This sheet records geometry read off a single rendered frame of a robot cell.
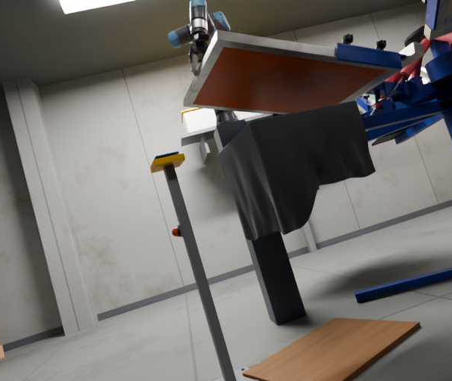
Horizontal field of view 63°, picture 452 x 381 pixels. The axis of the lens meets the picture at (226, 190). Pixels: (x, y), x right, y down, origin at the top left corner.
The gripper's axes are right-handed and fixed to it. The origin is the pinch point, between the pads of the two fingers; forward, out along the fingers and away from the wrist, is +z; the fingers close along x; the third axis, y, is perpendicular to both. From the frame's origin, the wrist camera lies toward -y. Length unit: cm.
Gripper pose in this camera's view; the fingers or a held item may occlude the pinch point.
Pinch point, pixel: (201, 72)
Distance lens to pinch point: 164.7
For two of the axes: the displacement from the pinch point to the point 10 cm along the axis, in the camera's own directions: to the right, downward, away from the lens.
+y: -3.1, 1.9, 9.3
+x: -9.5, -0.2, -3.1
